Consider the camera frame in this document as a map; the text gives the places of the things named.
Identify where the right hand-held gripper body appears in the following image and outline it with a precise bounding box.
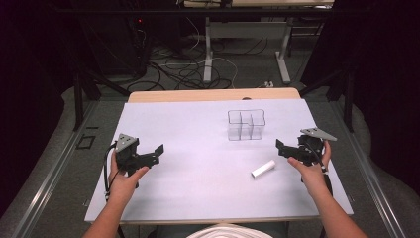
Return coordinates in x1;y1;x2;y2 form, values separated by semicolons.
290;127;339;168

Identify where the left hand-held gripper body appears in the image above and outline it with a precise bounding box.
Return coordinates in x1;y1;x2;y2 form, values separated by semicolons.
114;133;154;178

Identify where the person's left hand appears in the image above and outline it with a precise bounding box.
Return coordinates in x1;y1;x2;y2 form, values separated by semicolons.
108;151;151;203

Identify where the person's right hand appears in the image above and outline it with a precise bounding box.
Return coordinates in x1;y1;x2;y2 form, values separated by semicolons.
287;140;333;196

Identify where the white cylindrical tube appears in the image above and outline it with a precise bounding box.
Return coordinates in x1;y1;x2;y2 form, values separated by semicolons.
250;159;277;179

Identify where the clear plastic compartment organizer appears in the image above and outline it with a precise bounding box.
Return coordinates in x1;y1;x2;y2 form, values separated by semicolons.
227;108;267;142

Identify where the white table cover sheet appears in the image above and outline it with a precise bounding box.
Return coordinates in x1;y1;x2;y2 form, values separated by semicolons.
83;98;355;224

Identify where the black metal stand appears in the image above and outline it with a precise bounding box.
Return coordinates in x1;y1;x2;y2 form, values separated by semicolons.
70;67;132;133
298;67;357;134

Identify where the person's white clothing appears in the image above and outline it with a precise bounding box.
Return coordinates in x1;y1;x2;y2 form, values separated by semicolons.
185;223;274;238

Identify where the black computer tower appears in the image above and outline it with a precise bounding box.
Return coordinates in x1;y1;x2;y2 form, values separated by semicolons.
78;14;150;78

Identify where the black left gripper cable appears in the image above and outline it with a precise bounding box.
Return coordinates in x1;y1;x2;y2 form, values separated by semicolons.
103;142;121;203

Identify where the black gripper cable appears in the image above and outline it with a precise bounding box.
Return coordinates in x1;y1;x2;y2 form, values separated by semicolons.
103;142;121;203
300;142;335;196

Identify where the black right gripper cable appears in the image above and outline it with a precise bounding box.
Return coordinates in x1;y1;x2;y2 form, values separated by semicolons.
300;142;335;196

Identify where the aluminium floor rail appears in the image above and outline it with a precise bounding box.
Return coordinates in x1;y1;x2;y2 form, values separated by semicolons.
330;100;409;238
9;100;100;238

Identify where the tangle of floor cables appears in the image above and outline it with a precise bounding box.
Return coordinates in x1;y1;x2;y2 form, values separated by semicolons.
127;16;269;92

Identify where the white metal frame desk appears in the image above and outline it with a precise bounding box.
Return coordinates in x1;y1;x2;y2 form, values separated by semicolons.
182;0;335;85

